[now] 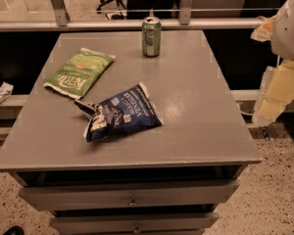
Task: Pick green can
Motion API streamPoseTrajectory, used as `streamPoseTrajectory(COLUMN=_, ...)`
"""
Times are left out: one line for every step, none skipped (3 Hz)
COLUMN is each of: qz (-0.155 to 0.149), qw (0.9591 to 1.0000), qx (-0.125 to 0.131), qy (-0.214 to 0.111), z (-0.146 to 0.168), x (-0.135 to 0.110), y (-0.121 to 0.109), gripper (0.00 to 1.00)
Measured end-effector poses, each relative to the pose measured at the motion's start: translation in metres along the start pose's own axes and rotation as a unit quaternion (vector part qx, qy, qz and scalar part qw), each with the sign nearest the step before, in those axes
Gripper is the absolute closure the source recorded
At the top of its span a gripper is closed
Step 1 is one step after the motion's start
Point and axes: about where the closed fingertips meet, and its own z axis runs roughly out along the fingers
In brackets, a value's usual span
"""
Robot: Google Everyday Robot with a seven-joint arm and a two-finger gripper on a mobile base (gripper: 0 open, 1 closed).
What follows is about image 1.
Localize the grey drawer cabinet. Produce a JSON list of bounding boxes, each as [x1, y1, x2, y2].
[[0, 30, 260, 235]]

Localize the grey drawer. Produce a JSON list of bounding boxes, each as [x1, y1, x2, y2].
[[19, 180, 239, 211], [50, 212, 219, 235]]

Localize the green soda can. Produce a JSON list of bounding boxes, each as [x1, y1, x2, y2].
[[142, 17, 162, 57]]

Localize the black shoe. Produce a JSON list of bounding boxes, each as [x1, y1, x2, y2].
[[3, 226, 24, 235]]

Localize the blue chip bag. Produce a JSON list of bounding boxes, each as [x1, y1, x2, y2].
[[74, 82, 163, 142]]

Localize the upper grey drawer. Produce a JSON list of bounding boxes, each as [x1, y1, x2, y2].
[[19, 180, 239, 211]]

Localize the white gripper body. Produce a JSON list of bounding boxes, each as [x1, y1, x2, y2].
[[270, 0, 294, 61]]

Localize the green chip bag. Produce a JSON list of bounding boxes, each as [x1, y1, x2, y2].
[[43, 48, 115, 99]]

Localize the metal railing frame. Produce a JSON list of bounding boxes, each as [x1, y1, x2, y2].
[[0, 0, 279, 31]]

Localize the white cable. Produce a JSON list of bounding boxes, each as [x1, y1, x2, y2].
[[236, 103, 255, 118]]

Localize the lower grey drawer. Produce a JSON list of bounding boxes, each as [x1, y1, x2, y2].
[[50, 212, 219, 235]]

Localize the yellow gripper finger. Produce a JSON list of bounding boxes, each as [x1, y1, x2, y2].
[[252, 60, 294, 127], [251, 16, 275, 42]]

